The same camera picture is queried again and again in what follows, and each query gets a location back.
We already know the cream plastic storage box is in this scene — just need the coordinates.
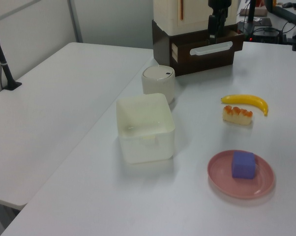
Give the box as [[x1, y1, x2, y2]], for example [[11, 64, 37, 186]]
[[152, 0, 238, 36]]

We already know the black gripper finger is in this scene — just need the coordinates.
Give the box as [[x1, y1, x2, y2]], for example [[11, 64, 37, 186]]
[[207, 14, 217, 42], [216, 10, 229, 38]]

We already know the black electronics box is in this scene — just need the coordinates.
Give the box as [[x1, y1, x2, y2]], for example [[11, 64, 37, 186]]
[[250, 27, 282, 44]]

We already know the purple cube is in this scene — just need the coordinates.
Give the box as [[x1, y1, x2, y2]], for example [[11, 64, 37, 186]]
[[231, 150, 257, 180]]

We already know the brown drawer with white handle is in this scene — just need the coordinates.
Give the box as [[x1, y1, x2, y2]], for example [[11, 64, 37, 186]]
[[171, 30, 245, 68]]

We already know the cream lidded trash can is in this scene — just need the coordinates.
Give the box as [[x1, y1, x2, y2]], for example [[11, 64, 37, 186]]
[[141, 65, 176, 105]]

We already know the black stand with base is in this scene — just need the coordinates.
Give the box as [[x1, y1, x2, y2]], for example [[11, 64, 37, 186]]
[[236, 0, 272, 35]]

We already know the cream square plastic bin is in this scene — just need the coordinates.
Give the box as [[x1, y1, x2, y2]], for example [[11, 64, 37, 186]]
[[116, 92, 176, 165]]

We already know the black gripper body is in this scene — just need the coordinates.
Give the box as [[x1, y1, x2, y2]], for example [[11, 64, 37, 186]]
[[208, 0, 234, 16]]

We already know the pink plate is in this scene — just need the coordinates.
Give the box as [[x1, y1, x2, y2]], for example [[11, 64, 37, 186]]
[[207, 149, 277, 200]]

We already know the yellow banana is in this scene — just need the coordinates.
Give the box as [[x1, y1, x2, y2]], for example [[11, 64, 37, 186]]
[[220, 94, 269, 117]]

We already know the dark brown drawer cabinet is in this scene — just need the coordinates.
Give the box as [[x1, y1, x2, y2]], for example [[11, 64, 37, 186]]
[[151, 19, 245, 77]]

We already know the black camera stand pole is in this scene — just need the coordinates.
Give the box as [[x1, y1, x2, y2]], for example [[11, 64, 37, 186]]
[[0, 18, 23, 92]]

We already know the glazed bread loaf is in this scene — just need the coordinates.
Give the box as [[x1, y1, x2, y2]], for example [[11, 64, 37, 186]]
[[222, 105, 254, 127]]

